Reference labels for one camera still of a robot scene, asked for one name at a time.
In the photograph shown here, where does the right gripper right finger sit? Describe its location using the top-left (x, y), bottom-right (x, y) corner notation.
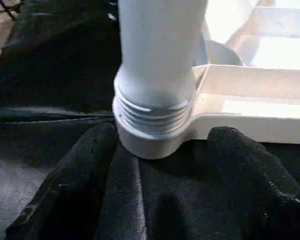
top-left (206, 126), bottom-right (300, 240)

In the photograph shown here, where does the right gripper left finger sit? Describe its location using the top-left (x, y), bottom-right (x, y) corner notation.
top-left (5, 122), bottom-right (119, 240)

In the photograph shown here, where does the white plastic table top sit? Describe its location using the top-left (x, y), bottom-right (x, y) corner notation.
top-left (112, 0), bottom-right (300, 160)

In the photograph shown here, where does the white plastic table leg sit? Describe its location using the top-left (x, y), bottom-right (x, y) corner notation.
top-left (113, 0), bottom-right (209, 138)

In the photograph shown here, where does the black plastic mat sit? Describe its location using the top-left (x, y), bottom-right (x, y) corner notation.
top-left (0, 0), bottom-right (300, 240)

